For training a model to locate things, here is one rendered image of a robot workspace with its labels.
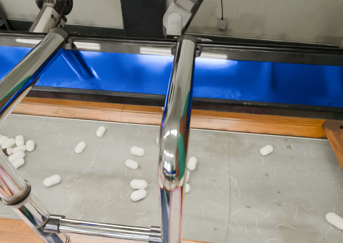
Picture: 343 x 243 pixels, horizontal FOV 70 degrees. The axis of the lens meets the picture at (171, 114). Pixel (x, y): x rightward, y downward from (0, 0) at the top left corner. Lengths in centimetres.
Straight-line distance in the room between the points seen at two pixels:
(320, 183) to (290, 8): 205
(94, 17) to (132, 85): 255
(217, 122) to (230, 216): 26
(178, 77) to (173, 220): 12
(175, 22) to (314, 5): 208
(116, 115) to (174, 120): 55
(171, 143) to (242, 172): 46
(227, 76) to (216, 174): 36
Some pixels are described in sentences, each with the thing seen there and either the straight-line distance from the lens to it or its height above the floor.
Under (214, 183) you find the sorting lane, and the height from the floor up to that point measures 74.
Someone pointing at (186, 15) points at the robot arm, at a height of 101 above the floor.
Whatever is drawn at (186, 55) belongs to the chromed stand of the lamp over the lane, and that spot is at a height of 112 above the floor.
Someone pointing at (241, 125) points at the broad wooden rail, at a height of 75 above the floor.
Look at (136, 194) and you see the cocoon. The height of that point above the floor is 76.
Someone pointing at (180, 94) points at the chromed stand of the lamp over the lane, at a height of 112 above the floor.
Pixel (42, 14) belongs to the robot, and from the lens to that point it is 115.
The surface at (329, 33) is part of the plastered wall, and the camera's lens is 276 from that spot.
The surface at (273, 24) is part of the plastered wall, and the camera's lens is 260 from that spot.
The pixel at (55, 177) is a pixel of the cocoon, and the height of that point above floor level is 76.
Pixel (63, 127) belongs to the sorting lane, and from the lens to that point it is 76.
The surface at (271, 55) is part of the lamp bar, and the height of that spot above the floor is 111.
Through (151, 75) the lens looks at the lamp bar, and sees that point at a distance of 29.
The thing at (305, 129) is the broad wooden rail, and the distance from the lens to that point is 76.
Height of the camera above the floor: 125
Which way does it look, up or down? 44 degrees down
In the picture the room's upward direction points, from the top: straight up
